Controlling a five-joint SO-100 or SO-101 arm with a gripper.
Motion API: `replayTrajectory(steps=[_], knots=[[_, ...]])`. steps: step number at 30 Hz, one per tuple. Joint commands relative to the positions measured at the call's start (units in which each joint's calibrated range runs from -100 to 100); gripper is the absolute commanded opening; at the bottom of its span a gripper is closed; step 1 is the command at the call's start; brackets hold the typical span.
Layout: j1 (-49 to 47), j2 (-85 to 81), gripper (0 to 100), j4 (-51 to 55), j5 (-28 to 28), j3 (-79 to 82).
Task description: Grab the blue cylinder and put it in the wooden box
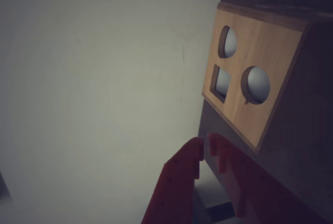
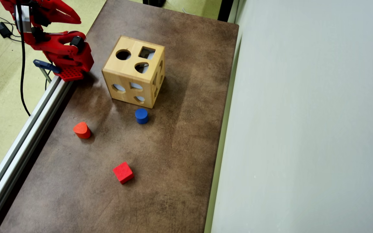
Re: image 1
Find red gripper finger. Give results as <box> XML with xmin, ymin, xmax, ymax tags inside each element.
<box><xmin>142</xmin><ymin>136</ymin><xmax>204</xmax><ymax>224</ymax></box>
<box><xmin>207</xmin><ymin>132</ymin><xmax>333</xmax><ymax>224</ymax></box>

